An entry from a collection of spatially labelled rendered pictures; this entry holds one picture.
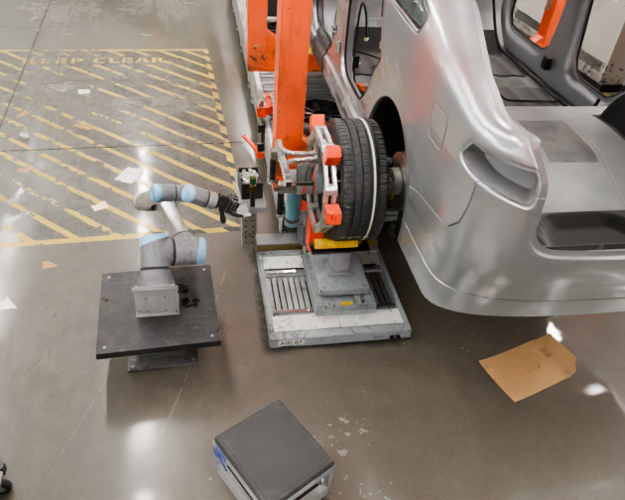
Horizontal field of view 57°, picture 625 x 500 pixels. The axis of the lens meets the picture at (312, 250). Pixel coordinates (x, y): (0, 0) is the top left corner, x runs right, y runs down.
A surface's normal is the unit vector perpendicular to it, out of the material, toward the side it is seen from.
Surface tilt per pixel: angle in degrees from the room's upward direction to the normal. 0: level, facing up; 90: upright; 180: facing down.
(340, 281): 0
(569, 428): 0
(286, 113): 90
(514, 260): 90
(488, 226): 89
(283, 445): 0
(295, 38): 90
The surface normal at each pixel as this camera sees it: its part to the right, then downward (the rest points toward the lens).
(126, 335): 0.07, -0.78
